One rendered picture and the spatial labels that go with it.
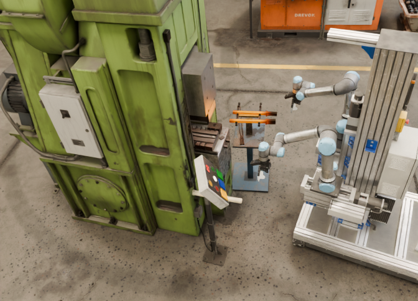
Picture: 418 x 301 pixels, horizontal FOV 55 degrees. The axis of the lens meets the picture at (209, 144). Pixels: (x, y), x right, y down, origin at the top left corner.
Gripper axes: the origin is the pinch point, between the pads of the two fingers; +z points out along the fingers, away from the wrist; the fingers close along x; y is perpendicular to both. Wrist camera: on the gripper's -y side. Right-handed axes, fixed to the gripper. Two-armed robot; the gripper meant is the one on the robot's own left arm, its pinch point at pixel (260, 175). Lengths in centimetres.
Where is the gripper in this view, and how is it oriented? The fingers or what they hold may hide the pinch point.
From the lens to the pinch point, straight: 328.0
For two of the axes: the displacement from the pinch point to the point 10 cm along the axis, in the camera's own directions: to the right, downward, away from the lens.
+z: 0.9, 7.1, 7.0
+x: 4.2, -6.6, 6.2
